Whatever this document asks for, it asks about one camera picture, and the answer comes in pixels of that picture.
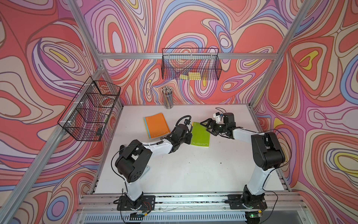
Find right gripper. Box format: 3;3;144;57
200;118;227;135

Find remaining cream lined notebook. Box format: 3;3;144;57
144;113;170;139

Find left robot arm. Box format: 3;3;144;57
115;119;193;202

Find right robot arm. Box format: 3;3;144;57
200;113;286;209

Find metal pen cup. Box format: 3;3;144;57
162;86;173;109

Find light blue white stapler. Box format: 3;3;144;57
143;165;150;176

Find yellow sticky notes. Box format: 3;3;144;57
179;72;202;80

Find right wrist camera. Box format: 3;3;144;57
213;112;224;124

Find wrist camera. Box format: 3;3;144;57
184;119;192;127
213;112;224;124

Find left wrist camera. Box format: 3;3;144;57
184;119;192;127

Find black wire basket back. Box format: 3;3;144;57
161;47;222;81

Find black wire basket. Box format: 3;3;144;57
161;47;222;81
57;77;121;141

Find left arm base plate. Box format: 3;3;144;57
117;195;156;211

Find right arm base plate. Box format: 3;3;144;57
224;194;267;211

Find black wire basket left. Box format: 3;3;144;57
57;77;121;141

